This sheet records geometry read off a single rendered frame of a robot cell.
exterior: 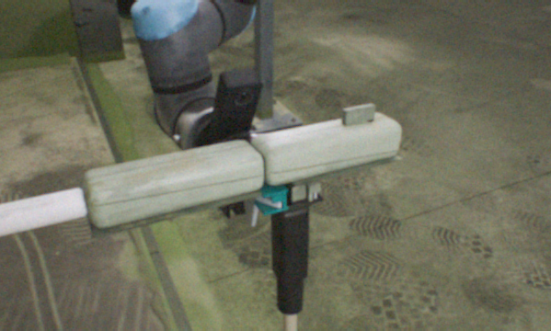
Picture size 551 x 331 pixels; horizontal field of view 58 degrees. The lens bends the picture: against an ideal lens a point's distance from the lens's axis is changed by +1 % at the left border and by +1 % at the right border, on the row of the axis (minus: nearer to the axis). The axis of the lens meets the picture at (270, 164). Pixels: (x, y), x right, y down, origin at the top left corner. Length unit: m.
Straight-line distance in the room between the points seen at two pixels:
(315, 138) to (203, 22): 0.31
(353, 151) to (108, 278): 0.72
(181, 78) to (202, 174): 0.29
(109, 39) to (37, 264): 1.34
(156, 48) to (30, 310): 0.60
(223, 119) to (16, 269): 0.72
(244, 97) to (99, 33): 1.78
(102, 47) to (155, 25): 1.64
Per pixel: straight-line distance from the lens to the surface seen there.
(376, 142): 0.50
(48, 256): 1.19
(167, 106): 0.72
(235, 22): 0.79
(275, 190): 0.46
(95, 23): 2.29
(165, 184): 0.42
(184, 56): 0.69
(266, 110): 1.68
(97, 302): 1.05
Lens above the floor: 0.78
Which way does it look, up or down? 32 degrees down
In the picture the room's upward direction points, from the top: straight up
